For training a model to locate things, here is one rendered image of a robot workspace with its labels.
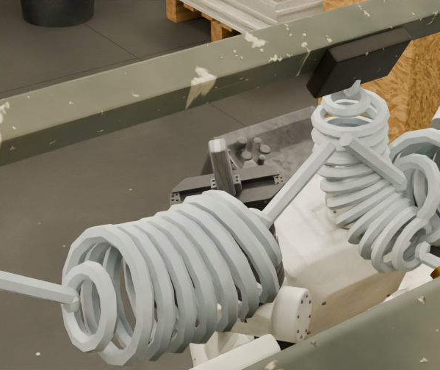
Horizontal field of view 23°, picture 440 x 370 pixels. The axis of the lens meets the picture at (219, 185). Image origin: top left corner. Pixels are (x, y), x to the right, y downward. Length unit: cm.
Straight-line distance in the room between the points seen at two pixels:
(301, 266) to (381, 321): 118
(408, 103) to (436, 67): 15
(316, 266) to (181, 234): 106
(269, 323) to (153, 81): 81
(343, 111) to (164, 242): 13
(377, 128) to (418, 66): 299
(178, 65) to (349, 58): 9
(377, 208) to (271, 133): 111
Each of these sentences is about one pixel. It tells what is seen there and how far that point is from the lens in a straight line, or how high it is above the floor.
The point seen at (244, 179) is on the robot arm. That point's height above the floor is 159.
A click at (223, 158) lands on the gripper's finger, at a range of 111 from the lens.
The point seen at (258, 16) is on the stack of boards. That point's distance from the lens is 533.
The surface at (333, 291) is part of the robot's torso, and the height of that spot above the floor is 127.
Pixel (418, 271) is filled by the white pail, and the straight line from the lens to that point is 325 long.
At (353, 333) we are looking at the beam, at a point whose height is 196.
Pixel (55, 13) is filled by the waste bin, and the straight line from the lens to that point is 600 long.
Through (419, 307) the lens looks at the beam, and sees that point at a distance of 34.
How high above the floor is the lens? 216
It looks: 30 degrees down
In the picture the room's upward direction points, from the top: straight up
